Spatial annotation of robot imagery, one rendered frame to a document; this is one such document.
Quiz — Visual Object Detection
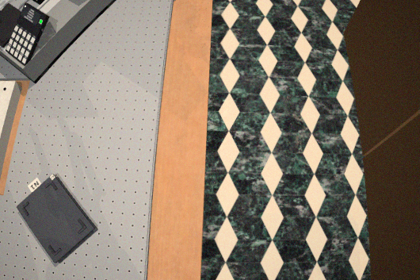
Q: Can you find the cream label with black letters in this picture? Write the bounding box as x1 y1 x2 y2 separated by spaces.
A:
28 178 41 192

